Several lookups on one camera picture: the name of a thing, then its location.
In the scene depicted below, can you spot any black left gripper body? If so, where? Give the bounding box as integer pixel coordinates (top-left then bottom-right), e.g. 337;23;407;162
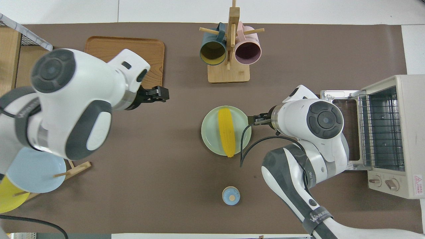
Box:
134;86;156;110

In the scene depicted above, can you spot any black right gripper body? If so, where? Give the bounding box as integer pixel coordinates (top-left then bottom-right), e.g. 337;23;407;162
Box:
257;112;277;127

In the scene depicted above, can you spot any yellow corn cob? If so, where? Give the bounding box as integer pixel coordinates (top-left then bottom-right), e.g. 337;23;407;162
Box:
217;108;237;158

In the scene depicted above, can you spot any pale green plate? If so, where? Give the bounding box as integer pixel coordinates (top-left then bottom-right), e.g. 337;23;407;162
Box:
201;105;252;156

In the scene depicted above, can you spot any beige toaster oven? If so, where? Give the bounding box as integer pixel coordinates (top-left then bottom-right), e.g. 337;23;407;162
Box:
320;74;425;199

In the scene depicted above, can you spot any brown wooden tray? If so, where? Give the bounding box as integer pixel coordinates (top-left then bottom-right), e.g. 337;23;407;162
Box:
84;36;165;90

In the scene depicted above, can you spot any wooden mug tree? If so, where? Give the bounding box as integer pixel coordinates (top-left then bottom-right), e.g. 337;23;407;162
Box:
199;0;265;83

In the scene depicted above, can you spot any dark blue mug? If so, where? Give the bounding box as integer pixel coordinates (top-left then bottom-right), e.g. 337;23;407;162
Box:
199;22;227;66

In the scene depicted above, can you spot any pink mug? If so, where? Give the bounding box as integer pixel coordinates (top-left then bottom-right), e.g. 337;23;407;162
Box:
234;22;262;65

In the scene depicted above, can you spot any small blue round bell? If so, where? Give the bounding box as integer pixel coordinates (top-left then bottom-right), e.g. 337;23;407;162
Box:
222;186;241;206

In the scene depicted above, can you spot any brown table mat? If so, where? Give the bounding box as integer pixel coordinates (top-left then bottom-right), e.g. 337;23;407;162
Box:
0;22;423;234

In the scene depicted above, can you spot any wooden plate rack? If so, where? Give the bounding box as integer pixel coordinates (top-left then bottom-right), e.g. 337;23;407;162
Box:
13;159;92;201

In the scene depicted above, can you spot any light blue plate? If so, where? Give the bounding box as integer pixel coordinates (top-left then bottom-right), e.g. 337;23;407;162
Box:
6;146;67;194

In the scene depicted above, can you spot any yellow plate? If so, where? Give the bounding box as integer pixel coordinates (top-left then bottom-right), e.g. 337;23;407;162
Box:
0;173;31;213

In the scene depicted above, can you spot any wooden shelf with wire basket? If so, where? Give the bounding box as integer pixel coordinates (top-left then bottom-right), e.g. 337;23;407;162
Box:
0;13;53;97

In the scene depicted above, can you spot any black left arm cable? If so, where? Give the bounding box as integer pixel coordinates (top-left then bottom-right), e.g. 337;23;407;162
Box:
0;214;69;239

